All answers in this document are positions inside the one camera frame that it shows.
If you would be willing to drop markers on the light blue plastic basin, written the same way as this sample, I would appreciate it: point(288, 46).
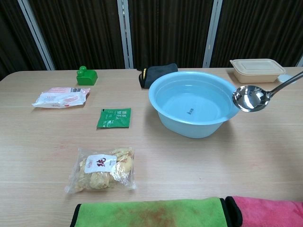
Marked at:
point(189, 104)

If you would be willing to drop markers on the dark grey folded cloth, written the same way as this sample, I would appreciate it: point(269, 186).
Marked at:
point(154, 73)

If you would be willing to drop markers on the white round lid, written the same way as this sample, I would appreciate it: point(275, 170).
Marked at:
point(284, 77)

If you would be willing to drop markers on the clear bag of chips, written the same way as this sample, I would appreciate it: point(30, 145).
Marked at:
point(101, 170)

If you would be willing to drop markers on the green microfiber cloth black trim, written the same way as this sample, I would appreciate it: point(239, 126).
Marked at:
point(149, 212)

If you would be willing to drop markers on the grey partition post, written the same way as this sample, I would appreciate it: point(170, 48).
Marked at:
point(35, 34)
point(125, 34)
point(300, 62)
point(212, 33)

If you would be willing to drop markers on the green toy block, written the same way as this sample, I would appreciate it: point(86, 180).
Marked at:
point(86, 76)

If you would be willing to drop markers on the white pink snack packet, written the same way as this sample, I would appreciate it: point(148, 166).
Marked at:
point(61, 97)

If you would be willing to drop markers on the beige lidded food container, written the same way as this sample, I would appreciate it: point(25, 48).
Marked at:
point(256, 70)

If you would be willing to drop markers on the green sachet packet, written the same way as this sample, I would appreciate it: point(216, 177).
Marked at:
point(114, 118)

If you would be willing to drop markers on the pink microfiber cloth black trim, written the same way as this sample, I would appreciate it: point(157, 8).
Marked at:
point(270, 211)

